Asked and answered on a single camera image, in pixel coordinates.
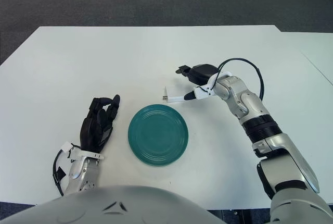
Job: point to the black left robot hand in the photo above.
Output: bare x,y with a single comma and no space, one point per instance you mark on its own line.
93,130

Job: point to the grey robot torso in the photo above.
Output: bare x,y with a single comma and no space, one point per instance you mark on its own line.
117,208

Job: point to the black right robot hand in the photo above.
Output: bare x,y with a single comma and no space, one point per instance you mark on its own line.
201,74

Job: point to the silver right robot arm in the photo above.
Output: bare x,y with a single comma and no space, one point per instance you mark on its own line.
278,143

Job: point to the teal ceramic plate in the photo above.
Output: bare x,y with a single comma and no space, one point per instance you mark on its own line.
158,135

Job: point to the white wall charger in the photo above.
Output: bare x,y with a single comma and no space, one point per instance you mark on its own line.
177,99

